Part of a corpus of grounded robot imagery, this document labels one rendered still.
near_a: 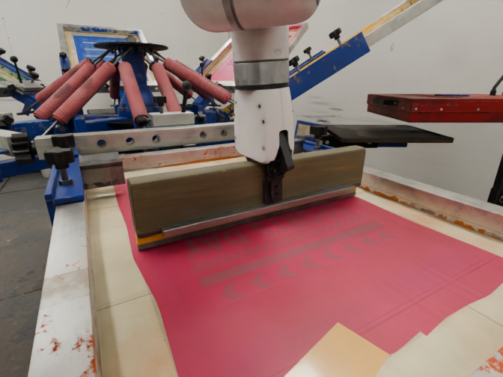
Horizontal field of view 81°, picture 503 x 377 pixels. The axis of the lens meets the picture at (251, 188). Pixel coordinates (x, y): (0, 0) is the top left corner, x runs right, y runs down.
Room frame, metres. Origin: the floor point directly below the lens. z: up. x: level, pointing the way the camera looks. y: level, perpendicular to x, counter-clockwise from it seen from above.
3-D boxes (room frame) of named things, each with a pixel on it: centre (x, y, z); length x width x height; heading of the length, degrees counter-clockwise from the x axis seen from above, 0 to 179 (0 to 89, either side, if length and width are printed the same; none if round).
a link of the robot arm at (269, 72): (0.43, -0.01, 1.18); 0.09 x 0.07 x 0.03; 30
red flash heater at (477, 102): (1.37, -0.91, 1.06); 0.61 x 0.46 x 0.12; 89
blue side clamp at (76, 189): (0.54, 0.35, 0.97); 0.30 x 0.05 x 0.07; 29
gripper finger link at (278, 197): (0.41, -0.04, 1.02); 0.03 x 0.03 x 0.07; 29
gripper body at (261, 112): (0.43, -0.02, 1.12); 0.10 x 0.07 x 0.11; 30
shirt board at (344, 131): (1.38, -0.16, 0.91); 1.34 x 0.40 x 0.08; 89
